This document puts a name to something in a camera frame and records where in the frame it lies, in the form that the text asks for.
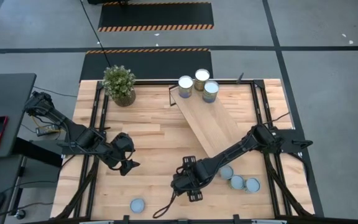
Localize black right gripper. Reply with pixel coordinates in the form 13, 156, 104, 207
171, 155, 204, 203

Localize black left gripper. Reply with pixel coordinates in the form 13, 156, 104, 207
104, 133, 141, 177

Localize diced tomatoes can pink white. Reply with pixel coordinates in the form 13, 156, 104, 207
219, 164, 235, 180

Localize printed food can silver lid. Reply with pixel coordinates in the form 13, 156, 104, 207
244, 177, 262, 194
129, 197, 146, 214
229, 174, 246, 190

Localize peas can blue label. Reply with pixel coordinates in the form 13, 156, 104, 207
201, 80, 220, 104

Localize blue yellow can green stripes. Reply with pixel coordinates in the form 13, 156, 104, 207
178, 75, 195, 99

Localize carrots can yellow blue label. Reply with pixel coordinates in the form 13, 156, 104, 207
194, 68, 211, 91

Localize green plant in slatted pot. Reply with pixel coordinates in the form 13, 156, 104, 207
101, 64, 137, 108

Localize black power brick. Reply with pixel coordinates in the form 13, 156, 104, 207
35, 124, 62, 138

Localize black mat hazard stripes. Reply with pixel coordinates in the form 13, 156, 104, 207
79, 48, 214, 82
97, 1, 214, 33

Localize dark grey side desk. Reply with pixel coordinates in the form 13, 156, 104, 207
0, 73, 37, 159

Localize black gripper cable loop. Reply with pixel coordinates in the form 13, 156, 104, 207
152, 191, 178, 219

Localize wooden shelf black metal frame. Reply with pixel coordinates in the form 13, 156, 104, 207
168, 80, 245, 159

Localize long black hanging cable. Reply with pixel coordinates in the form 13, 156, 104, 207
79, 0, 112, 68

